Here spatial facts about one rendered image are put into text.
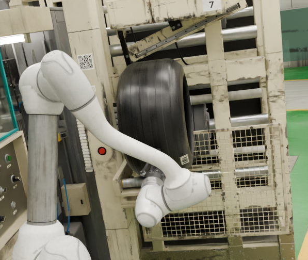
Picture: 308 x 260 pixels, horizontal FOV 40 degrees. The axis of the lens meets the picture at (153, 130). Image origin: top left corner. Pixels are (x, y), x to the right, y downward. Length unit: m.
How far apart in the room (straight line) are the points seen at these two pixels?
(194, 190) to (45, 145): 0.53
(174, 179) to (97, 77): 0.78
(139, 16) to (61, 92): 1.01
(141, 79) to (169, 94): 0.15
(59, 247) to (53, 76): 0.52
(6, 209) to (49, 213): 0.43
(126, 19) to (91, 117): 0.99
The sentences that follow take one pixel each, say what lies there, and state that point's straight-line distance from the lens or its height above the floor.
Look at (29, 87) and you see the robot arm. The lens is 1.44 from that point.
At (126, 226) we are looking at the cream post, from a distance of 2.27.
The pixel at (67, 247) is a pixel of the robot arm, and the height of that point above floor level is 1.04.
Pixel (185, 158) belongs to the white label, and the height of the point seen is 1.03.
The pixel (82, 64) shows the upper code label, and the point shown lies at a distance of 2.06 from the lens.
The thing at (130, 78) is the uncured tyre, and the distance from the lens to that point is 1.93.
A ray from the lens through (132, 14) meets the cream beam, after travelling 2.24.
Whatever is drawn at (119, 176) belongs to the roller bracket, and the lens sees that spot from 2.07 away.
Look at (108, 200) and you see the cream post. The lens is 2.23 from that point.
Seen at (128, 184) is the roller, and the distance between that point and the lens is 2.08.
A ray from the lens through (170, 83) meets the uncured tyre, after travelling 1.87.
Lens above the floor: 1.66
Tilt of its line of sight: 15 degrees down
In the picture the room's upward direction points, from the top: 8 degrees counter-clockwise
